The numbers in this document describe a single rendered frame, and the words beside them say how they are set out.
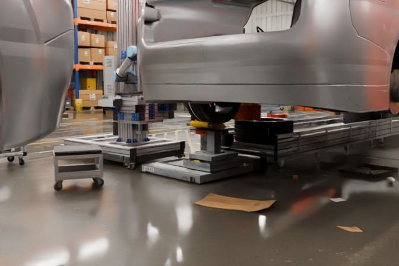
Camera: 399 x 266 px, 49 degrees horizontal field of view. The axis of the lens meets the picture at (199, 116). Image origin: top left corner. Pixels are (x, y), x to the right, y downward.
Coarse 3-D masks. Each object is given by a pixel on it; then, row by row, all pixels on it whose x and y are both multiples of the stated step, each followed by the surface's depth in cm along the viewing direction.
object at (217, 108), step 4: (208, 104) 412; (212, 104) 444; (212, 108) 445; (216, 108) 451; (220, 108) 447; (224, 108) 444; (228, 108) 441; (232, 108) 437; (216, 112) 440; (220, 112) 437; (224, 112) 435; (228, 112) 433
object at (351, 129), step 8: (320, 128) 511; (328, 128) 526; (336, 128) 540; (344, 128) 563; (352, 128) 572; (360, 128) 590; (368, 128) 608; (280, 136) 453; (288, 136) 463; (304, 136) 486; (312, 136) 499; (320, 136) 512; (328, 136) 526; (280, 144) 453
